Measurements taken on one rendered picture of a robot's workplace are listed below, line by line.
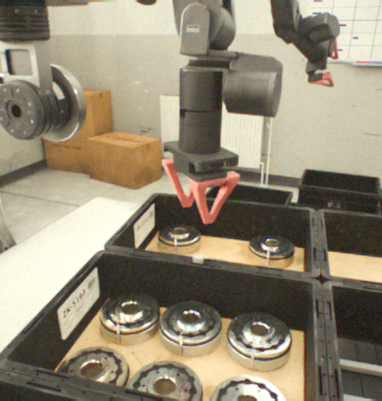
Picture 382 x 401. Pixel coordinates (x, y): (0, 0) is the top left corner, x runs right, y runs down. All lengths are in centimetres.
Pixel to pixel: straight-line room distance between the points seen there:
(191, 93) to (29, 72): 62
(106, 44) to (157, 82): 66
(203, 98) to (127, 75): 370
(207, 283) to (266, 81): 37
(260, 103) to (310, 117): 317
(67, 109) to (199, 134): 61
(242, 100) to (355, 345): 45
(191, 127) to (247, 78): 9
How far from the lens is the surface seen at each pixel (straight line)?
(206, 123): 51
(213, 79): 50
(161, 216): 101
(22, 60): 106
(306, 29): 117
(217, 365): 66
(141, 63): 409
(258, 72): 49
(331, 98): 361
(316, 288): 67
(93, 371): 64
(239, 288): 70
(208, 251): 93
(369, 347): 74
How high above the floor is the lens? 130
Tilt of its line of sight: 23 degrees down
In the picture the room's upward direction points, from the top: straight up
